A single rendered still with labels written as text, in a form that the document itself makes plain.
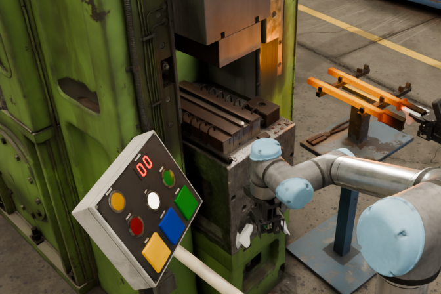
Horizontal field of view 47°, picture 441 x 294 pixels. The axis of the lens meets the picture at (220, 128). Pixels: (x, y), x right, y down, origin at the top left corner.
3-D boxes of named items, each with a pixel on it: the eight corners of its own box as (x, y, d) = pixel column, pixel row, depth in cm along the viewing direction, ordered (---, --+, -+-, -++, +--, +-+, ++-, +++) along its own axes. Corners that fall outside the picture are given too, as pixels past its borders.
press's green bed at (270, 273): (286, 277, 251) (290, 207, 224) (234, 327, 229) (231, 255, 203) (207, 223, 283) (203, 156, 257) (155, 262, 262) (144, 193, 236)
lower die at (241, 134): (260, 132, 194) (260, 113, 189) (223, 157, 183) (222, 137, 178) (186, 95, 219) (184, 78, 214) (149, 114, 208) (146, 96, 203)
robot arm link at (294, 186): (329, 175, 117) (300, 150, 125) (287, 191, 113) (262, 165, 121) (326, 201, 122) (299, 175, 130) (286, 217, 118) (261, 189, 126)
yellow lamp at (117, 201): (129, 206, 130) (127, 193, 128) (114, 215, 127) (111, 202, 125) (122, 200, 132) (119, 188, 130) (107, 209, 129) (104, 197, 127)
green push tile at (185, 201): (198, 203, 154) (185, 184, 151) (189, 220, 148) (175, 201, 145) (194, 204, 155) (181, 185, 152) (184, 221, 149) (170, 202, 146)
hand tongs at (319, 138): (394, 96, 249) (395, 94, 249) (401, 99, 247) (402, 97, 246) (306, 142, 221) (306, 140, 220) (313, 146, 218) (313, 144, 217)
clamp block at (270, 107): (280, 119, 201) (280, 105, 197) (266, 128, 196) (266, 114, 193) (257, 108, 208) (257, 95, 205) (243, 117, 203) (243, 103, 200)
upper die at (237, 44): (260, 47, 174) (260, 21, 169) (219, 68, 163) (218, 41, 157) (178, 17, 199) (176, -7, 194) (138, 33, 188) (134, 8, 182)
